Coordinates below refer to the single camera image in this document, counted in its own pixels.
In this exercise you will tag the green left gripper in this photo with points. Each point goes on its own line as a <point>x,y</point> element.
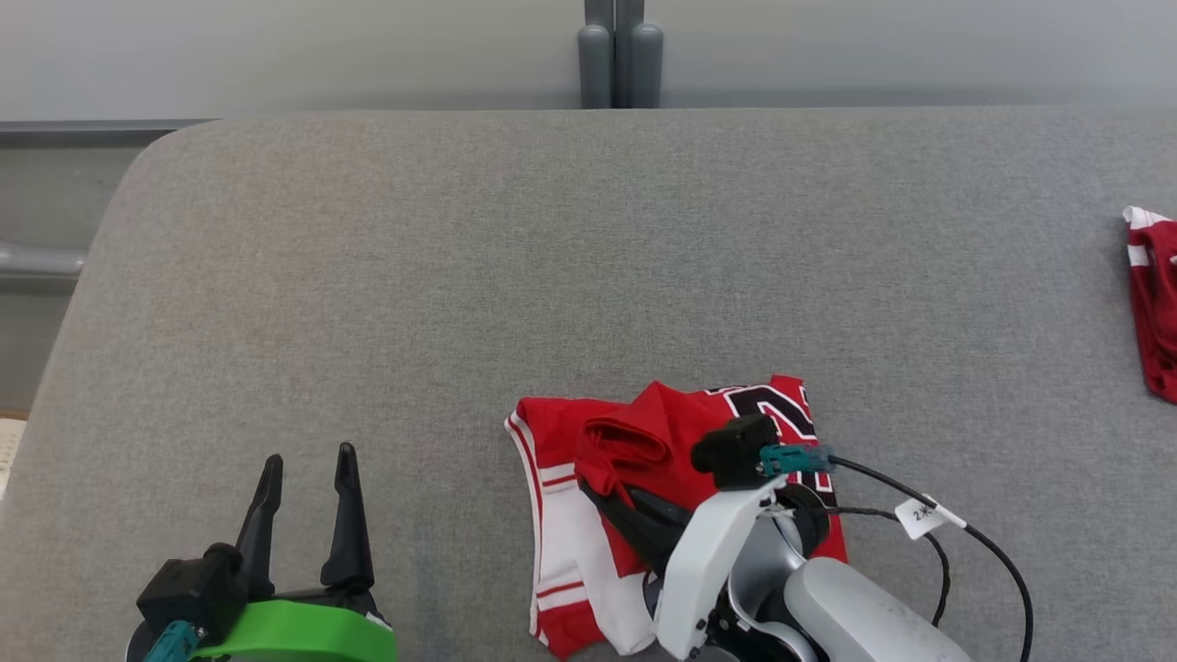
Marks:
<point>313,634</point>

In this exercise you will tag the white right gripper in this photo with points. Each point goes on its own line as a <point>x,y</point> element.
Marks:
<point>708,570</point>

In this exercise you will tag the red jersey with white sleeves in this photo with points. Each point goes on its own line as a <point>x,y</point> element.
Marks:
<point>671,423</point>

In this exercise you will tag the red shorts with white stripe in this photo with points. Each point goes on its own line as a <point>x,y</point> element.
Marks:
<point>1157,313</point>

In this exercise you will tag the cream perforated laundry basket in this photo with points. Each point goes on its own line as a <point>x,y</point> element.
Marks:
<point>9,450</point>

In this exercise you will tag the grey round tube foot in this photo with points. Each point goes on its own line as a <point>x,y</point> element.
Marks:
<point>647,64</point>
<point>595,64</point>

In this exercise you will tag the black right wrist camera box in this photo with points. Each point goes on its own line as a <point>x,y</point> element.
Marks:
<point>736,450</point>

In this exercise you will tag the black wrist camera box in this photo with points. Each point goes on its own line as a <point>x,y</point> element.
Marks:
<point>736,450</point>
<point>188,588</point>

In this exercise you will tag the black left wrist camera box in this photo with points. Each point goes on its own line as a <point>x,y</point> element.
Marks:
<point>188,588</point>

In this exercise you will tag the grey tubular frame leg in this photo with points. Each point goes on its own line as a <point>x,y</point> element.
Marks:
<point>37,259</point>

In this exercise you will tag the grey partition frame post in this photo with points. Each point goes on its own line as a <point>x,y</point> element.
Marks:
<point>614,11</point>

